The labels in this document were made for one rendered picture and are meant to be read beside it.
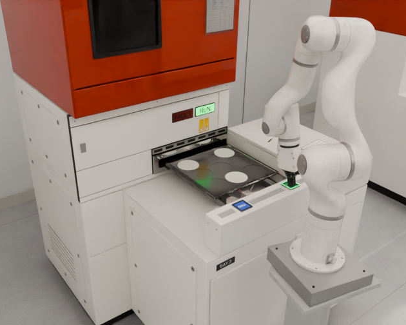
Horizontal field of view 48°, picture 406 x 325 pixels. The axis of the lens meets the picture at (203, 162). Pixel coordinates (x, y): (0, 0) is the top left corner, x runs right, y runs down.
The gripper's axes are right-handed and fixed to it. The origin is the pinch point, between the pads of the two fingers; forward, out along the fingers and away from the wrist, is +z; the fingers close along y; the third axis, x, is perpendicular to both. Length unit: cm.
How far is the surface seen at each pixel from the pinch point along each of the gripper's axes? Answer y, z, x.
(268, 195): -0.9, 2.5, -12.2
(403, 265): -16, 97, 112
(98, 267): -68, 41, -61
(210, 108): -54, -23, 4
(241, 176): -26.2, 2.9, -3.7
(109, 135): -54, -23, -50
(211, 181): -30.7, 2.0, -17.5
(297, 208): 2.1, 11.7, 0.4
